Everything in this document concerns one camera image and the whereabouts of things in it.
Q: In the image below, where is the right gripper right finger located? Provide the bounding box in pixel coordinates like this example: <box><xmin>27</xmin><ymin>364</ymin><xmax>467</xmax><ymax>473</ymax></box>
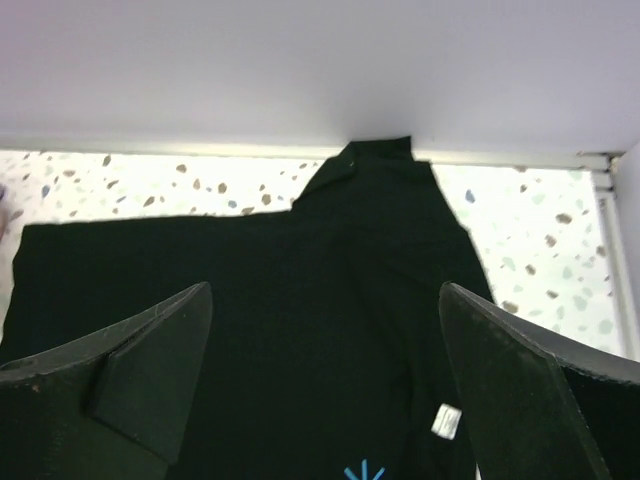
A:
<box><xmin>439</xmin><ymin>283</ymin><xmax>639</xmax><ymax>480</ymax></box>

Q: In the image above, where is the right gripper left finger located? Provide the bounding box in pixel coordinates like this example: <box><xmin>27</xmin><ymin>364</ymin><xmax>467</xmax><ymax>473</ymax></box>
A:
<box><xmin>1</xmin><ymin>283</ymin><xmax>212</xmax><ymax>480</ymax></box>

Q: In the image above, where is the black t shirt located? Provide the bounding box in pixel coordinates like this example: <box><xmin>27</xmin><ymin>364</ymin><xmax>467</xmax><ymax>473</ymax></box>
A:
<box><xmin>1</xmin><ymin>137</ymin><xmax>490</xmax><ymax>479</ymax></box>

